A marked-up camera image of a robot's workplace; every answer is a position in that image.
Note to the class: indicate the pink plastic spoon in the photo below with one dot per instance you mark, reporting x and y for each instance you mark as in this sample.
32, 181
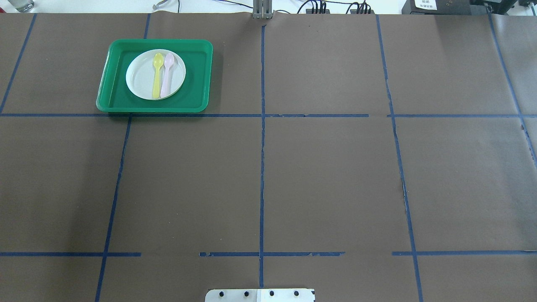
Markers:
169, 61

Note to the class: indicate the green plastic tray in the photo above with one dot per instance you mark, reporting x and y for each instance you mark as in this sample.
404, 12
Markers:
114, 95

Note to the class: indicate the aluminium frame post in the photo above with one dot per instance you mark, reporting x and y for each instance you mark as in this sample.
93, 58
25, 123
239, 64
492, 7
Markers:
262, 9

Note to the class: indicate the clear water bottle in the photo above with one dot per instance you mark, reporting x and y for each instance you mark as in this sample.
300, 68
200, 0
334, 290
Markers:
22, 5

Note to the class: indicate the yellow plastic spoon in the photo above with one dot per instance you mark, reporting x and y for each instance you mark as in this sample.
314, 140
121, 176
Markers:
158, 62

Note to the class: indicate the black box device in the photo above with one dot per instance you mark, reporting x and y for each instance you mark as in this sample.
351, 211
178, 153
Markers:
436, 7

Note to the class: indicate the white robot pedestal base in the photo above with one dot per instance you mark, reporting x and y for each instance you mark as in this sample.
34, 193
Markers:
261, 295

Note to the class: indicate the white round plate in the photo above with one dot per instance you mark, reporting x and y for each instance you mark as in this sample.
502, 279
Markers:
140, 74

